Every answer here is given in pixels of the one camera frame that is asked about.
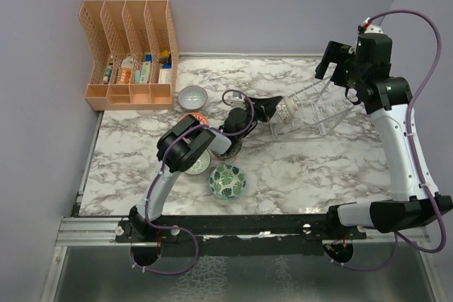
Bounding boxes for dark floral pink bowl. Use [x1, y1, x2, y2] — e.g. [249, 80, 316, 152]
[211, 139, 242, 159]

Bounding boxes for green white box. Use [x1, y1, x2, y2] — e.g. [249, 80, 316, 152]
[135, 61, 152, 84]

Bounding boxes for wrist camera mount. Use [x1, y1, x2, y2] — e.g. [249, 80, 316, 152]
[227, 92, 247, 110]
[357, 18, 384, 37]

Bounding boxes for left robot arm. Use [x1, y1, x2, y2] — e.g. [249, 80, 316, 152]
[128, 91, 283, 242]

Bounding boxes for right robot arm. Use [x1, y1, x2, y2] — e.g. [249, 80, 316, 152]
[315, 33, 452, 239]

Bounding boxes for orange white box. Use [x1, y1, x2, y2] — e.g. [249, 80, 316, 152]
[116, 54, 136, 85]

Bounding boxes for orange plastic file organizer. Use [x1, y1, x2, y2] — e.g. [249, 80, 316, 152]
[79, 0, 179, 111]

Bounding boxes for clear acrylic dish rack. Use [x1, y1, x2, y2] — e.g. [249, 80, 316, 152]
[269, 80, 353, 142]

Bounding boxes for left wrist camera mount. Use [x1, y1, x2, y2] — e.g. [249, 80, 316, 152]
[227, 92, 247, 110]

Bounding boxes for blue yellow items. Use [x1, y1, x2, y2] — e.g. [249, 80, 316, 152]
[143, 50, 172, 69]

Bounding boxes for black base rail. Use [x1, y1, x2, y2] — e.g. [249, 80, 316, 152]
[115, 213, 366, 257]

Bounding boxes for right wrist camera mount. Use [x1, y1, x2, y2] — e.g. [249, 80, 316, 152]
[357, 18, 384, 37]

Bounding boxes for grey blue bowl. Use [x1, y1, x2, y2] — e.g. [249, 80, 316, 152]
[178, 85, 208, 111]

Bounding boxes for small bottles in organizer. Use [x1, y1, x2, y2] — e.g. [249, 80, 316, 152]
[102, 55, 114, 84]

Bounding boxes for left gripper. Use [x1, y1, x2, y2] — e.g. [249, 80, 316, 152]
[236, 96, 282, 140]

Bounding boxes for orange white floral bowl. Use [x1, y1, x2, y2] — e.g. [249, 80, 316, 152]
[180, 112, 209, 125]

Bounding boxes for white green patterned bowl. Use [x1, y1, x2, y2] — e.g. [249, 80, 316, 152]
[185, 150, 211, 175]

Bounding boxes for green leaf pattern bowl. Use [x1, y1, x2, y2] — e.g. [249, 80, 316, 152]
[209, 164, 247, 199]

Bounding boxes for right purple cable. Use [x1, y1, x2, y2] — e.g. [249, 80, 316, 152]
[331, 8, 447, 270]

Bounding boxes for white brown lattice bowl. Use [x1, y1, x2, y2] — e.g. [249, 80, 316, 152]
[276, 97, 298, 124]

